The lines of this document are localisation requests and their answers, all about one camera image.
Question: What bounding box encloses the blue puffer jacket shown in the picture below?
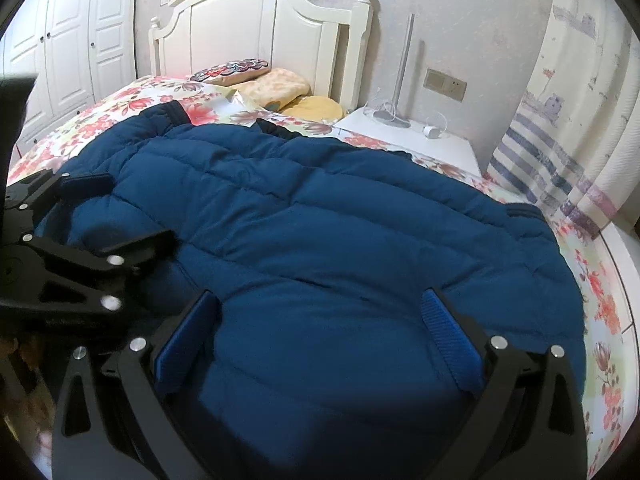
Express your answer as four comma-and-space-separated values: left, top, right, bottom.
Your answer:
32, 100, 589, 480

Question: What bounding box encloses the grey desk lamp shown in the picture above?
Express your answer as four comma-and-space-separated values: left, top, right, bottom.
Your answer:
373, 13, 416, 129

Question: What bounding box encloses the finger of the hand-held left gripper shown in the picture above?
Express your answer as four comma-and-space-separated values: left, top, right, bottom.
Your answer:
5, 170, 117, 242
22, 229, 178, 314

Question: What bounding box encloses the wall switch panel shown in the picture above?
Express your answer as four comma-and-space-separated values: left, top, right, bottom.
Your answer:
423, 67, 469, 99

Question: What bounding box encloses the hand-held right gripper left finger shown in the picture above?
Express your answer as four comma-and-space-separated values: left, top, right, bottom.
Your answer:
50, 289, 224, 480

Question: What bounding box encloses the white wardrobe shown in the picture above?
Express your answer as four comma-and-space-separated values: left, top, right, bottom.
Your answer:
0, 0, 142, 155

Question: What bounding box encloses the striped printed curtain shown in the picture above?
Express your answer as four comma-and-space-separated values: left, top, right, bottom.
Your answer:
481, 0, 640, 242

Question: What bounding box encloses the floral bedsheet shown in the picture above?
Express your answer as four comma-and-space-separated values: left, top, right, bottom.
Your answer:
7, 74, 637, 477

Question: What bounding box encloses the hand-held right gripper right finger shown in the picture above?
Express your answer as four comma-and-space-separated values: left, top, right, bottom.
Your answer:
420, 287, 589, 480

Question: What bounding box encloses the embroidered patterned pillow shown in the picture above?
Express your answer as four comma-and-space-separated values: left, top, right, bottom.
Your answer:
188, 57, 271, 86

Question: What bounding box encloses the white wooden bed headboard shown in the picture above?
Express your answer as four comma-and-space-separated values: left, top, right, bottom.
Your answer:
148, 0, 375, 114

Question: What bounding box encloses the white nightstand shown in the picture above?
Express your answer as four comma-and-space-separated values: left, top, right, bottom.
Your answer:
332, 105, 484, 179

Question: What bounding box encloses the pink floral pillow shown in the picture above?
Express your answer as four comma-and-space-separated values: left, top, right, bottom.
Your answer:
234, 67, 311, 112

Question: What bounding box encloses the yellow daisy quilt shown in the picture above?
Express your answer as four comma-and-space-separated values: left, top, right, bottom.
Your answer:
279, 95, 347, 124

